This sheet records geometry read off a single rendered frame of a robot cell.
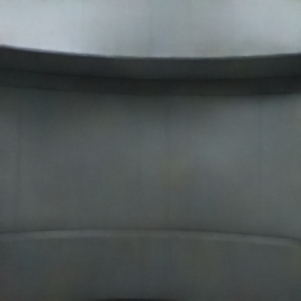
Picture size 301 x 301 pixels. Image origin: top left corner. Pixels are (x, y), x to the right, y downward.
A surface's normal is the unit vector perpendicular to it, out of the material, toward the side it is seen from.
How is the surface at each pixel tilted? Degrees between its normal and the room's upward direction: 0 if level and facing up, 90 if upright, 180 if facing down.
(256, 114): 90
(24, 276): 90
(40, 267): 90
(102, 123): 90
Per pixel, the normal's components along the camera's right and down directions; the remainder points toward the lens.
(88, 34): 0.14, -0.02
